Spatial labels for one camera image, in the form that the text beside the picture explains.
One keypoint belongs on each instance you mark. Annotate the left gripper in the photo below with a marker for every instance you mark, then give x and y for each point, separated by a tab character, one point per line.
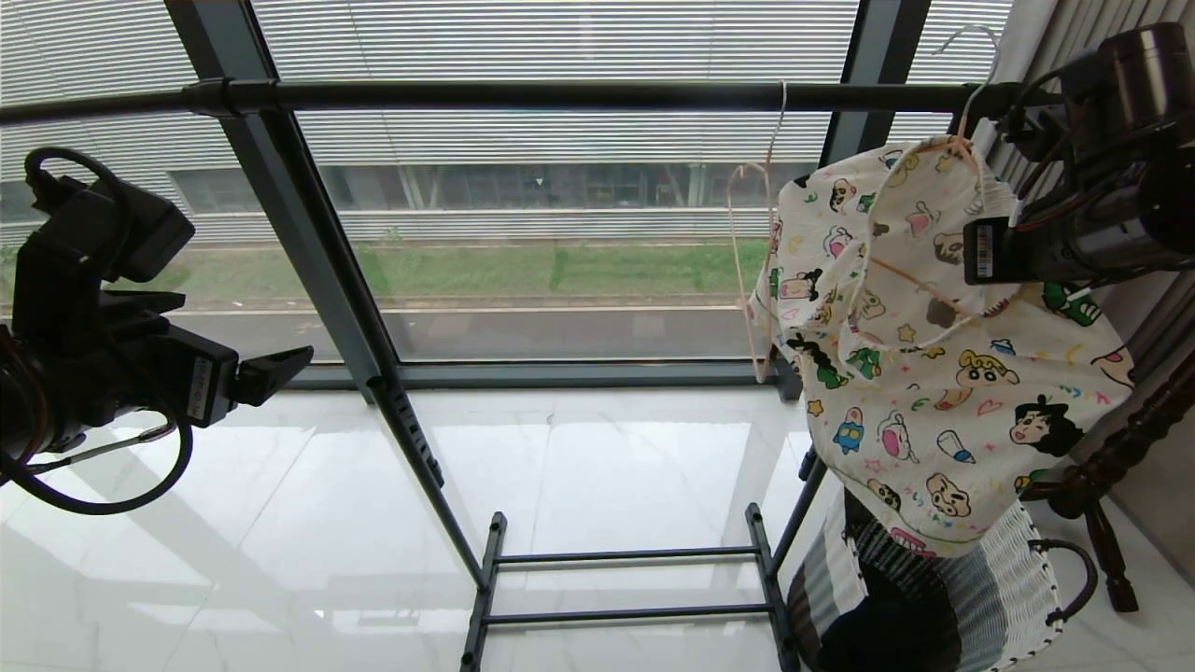
168	373

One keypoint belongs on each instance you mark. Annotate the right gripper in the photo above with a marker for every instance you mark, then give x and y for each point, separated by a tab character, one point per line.
1055	247

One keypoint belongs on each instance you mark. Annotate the pink clothes hanger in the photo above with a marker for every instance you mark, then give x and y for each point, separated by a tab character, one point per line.
767	187
971	93

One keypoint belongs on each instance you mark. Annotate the cream printed garment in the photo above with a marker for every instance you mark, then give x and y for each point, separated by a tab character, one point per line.
934	401

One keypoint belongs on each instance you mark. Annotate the black garment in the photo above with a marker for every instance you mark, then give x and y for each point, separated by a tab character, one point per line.
887	639

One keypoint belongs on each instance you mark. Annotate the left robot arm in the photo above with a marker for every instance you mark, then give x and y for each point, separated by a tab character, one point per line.
37	392

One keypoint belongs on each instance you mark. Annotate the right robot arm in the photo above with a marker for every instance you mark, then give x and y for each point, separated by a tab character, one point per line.
1139	112

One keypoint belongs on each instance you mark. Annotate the white laundry basket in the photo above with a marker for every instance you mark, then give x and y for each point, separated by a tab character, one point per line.
1008	579

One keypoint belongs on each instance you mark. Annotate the black clothes rack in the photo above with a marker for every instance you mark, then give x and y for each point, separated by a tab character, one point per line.
467	95

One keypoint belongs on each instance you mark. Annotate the window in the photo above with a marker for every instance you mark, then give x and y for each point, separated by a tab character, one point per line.
299	205

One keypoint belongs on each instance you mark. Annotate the beige curtain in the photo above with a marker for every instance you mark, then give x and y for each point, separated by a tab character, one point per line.
1046	37

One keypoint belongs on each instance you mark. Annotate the dark brown wooden stand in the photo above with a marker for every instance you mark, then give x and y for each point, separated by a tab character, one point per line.
1102	485

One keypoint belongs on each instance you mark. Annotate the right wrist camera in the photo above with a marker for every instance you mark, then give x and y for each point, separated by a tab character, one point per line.
1041	126

